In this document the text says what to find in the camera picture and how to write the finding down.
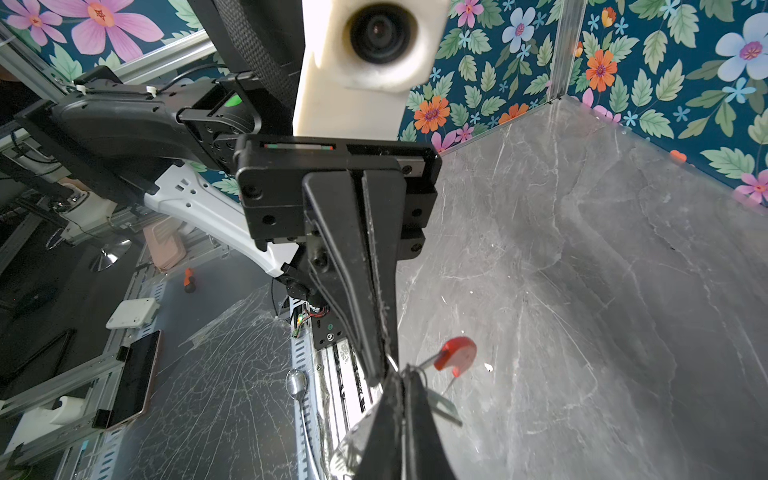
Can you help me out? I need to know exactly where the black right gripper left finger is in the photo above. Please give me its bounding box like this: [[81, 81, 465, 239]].
[[355, 373, 404, 480]]

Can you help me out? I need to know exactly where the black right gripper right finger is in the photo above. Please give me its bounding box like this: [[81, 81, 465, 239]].
[[404, 368, 456, 479]]

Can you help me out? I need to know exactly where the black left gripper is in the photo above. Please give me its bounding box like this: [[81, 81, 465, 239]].
[[233, 134, 442, 384]]

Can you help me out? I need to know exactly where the large keyring with red grip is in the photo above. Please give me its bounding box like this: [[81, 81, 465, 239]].
[[329, 335, 479, 480]]

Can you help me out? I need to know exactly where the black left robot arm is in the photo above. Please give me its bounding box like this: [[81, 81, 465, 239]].
[[18, 1, 450, 384]]

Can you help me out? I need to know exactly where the metal spoon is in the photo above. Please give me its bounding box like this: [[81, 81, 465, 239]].
[[286, 369, 322, 480]]

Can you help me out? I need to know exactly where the white flat box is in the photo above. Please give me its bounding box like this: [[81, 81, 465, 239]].
[[105, 298, 160, 330]]

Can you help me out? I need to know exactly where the black smartphone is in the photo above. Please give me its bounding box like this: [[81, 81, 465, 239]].
[[107, 330, 162, 429]]

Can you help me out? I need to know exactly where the aluminium left diagonal bar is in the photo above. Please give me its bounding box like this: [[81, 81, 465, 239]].
[[1, 26, 216, 101]]

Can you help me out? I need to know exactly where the aluminium frame post back left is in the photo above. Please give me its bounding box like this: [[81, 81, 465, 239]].
[[548, 0, 587, 102]]

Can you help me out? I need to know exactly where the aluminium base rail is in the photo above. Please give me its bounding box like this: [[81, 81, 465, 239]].
[[0, 227, 385, 480]]

